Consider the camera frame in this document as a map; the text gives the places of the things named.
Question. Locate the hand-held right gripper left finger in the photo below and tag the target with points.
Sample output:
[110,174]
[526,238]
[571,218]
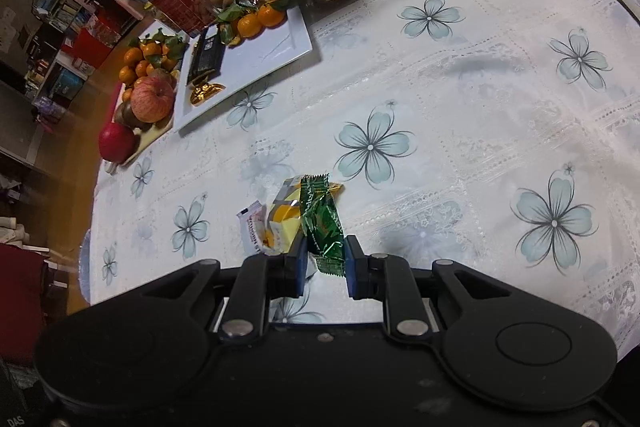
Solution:
[300,269]

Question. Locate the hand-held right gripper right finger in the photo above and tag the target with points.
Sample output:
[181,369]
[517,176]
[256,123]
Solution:
[352,274]

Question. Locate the yellow orange snack packet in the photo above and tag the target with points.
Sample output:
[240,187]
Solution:
[285,227]

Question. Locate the dark green snack packet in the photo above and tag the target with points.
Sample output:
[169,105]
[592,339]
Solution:
[322,222]

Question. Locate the small white snack packet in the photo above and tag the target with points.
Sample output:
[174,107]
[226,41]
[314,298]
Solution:
[252,227]

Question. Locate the gold wrapped candy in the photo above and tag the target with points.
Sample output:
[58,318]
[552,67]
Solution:
[206,92]

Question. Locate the wooden fruit board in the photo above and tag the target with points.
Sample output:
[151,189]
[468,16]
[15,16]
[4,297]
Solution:
[150,133]

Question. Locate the light blue stool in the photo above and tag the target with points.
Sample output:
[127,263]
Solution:
[85,257]

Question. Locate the white rectangular plate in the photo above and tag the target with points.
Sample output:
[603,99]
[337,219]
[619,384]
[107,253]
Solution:
[260,52]

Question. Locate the red yellow apple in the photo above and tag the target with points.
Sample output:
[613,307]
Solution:
[152,99]

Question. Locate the dark brown round fruit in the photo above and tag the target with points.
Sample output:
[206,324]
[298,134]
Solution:
[127,116]

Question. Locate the black snack packet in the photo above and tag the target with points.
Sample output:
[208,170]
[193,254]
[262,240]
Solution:
[206,54]

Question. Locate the orange tangerine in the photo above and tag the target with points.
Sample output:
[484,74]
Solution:
[249,26]
[270,15]

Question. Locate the pile of leafy tangerines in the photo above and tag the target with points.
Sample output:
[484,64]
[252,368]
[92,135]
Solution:
[135,57]

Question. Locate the dark red cloth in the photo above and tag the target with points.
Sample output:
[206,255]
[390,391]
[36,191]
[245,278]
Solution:
[20,297]

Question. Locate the red can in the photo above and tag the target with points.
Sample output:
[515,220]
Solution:
[182,2]

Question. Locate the cluttered shelving unit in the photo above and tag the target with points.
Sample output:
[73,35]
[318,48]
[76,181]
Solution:
[75,17]

